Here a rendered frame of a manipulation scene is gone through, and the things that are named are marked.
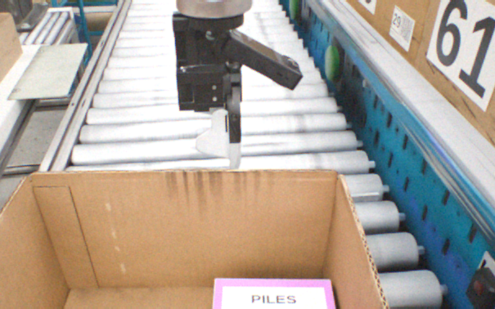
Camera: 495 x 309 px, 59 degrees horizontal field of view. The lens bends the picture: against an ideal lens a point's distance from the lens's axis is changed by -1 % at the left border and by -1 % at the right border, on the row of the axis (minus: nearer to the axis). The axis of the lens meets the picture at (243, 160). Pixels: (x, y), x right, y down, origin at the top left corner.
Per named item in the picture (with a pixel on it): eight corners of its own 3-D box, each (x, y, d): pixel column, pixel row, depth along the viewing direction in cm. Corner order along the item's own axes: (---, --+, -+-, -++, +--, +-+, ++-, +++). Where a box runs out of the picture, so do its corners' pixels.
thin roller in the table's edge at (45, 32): (52, 11, 136) (30, 43, 114) (59, 11, 136) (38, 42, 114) (54, 18, 137) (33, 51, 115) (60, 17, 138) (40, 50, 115)
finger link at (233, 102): (226, 141, 59) (222, 75, 58) (239, 140, 59) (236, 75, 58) (227, 145, 54) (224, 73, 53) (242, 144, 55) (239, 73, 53)
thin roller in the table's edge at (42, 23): (44, 12, 136) (20, 44, 113) (51, 11, 136) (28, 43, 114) (46, 18, 137) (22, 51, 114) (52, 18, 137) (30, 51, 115)
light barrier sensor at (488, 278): (452, 295, 47) (471, 252, 43) (466, 294, 47) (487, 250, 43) (476, 337, 43) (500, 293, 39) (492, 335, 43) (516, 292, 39)
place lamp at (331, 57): (321, 72, 92) (325, 40, 88) (327, 72, 93) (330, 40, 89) (330, 87, 87) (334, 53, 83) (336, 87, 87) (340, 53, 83)
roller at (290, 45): (105, 43, 111) (105, 60, 109) (308, 36, 115) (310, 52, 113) (110, 54, 115) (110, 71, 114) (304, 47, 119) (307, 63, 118)
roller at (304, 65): (101, 73, 105) (96, 64, 100) (315, 64, 109) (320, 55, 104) (101, 93, 103) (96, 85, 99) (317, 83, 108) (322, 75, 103)
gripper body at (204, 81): (180, 90, 62) (173, 3, 55) (241, 87, 63) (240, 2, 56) (179, 117, 56) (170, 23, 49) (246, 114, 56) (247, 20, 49)
